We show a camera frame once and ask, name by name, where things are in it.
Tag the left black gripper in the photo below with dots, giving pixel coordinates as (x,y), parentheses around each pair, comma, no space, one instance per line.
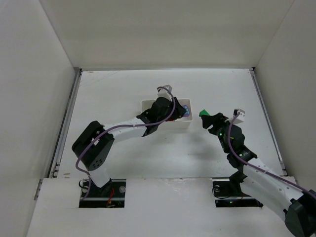
(176,108)

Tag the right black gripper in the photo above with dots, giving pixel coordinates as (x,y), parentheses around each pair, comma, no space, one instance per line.
(214,121)

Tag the green rectangular lego brick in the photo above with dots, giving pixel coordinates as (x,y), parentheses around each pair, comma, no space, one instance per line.
(203,113)

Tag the purple round flower lego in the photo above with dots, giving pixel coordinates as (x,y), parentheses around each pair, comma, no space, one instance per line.
(187,113)

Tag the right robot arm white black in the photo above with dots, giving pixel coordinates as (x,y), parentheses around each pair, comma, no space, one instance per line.
(293,204)

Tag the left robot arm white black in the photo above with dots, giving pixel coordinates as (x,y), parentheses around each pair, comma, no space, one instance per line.
(94,144)

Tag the white three-compartment container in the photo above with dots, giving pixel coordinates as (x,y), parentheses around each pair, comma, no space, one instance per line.
(182,123)

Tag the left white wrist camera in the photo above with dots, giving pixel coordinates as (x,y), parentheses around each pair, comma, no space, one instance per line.
(164,91)

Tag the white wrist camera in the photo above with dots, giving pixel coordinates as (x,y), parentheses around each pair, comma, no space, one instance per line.
(164,91)
(239,116)

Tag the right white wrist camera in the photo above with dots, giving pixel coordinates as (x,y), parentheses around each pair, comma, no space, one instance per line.
(239,116)

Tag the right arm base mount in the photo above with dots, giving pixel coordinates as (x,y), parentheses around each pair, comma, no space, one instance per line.
(228,194)

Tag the right aluminium table rail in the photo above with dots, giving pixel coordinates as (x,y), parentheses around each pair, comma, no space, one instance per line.
(254,79)

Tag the aluminium table rail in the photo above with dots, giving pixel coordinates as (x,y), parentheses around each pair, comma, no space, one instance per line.
(62,135)
(254,79)

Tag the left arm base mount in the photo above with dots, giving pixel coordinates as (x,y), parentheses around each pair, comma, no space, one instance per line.
(112,196)

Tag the left aluminium table rail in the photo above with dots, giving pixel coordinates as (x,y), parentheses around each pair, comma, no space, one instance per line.
(62,135)

